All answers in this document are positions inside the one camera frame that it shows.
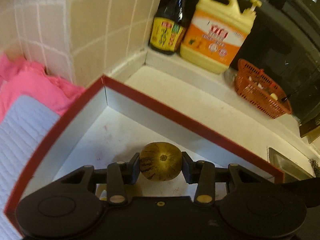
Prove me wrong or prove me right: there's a striped brown passion fruit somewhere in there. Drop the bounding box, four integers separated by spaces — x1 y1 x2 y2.
139 142 182 181

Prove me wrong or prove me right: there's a red white cardboard box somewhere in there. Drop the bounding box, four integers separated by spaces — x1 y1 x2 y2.
3 76 284 229

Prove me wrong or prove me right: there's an orange plastic basket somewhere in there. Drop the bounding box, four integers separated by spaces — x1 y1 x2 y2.
234 59 292 119

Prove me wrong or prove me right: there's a light blue quilted mat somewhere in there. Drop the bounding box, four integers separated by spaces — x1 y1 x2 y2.
0 95 60 239

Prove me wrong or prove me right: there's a pink towel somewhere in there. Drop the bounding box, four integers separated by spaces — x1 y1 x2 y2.
1 54 85 119

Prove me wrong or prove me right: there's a yellow detergent jug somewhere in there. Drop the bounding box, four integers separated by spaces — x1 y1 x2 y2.
180 0 262 74

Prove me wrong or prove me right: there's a dark soy sauce bottle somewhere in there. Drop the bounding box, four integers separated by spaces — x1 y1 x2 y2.
149 0 190 55

